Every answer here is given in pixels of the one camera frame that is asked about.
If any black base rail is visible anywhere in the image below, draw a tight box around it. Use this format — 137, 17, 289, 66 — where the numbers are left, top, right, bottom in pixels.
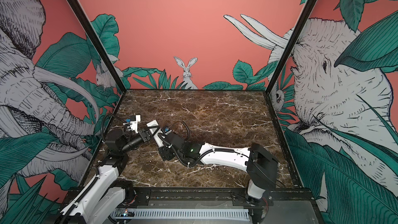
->
128, 187, 315, 208

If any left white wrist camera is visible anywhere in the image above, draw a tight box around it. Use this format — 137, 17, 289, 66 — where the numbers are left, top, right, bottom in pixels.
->
123, 115, 141, 134

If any black frame post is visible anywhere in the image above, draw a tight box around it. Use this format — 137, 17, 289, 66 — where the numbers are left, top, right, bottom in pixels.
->
67, 0, 127, 94
265, 0, 317, 95

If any white remote control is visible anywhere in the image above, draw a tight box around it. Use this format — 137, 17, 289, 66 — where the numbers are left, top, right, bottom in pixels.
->
146, 120, 164, 148

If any right black frame post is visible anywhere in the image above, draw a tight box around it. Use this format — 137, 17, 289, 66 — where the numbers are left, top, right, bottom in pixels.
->
265, 0, 317, 95

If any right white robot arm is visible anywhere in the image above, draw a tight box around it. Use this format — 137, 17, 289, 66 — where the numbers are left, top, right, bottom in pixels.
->
155, 131, 279, 200

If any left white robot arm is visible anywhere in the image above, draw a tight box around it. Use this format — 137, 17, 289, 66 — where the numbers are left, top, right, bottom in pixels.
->
54, 125, 160, 224

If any small green circuit board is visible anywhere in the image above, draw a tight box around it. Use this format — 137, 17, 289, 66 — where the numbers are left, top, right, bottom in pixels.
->
115, 208, 135, 218

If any white slotted cable duct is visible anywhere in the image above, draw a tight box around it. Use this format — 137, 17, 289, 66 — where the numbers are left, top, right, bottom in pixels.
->
110, 208, 250, 221

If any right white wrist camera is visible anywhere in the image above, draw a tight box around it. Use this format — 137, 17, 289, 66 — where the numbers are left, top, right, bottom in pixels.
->
153, 125, 166, 148

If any left black frame post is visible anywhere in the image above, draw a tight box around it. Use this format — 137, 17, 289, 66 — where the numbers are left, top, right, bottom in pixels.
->
67, 0, 127, 94

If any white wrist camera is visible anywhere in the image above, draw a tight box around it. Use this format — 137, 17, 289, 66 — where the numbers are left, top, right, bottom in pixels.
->
123, 115, 141, 134
153, 125, 166, 148

